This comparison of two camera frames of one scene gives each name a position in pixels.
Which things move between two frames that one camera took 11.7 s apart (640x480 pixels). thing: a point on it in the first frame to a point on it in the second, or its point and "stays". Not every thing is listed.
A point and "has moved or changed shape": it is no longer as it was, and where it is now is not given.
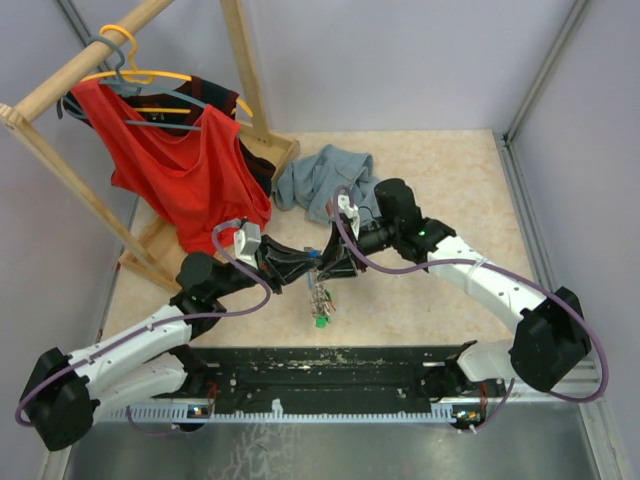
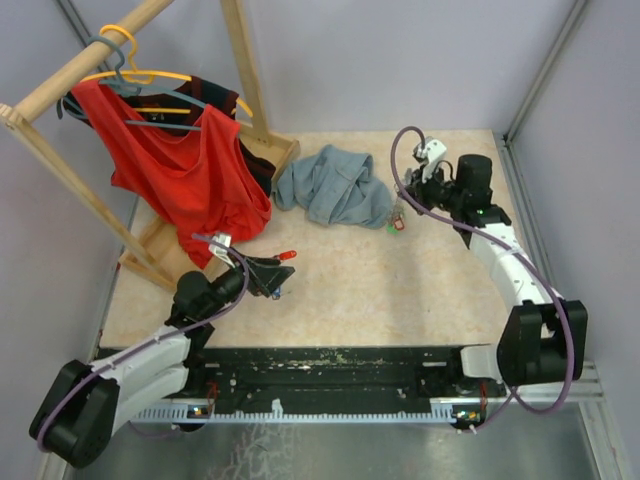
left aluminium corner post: x=81 y=30 stays
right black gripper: x=340 y=257 to x=417 y=187
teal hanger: x=132 y=88 stays
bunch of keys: x=321 y=305 has moved or changed shape
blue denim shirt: x=312 y=181 stays
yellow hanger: x=145 y=77 stays
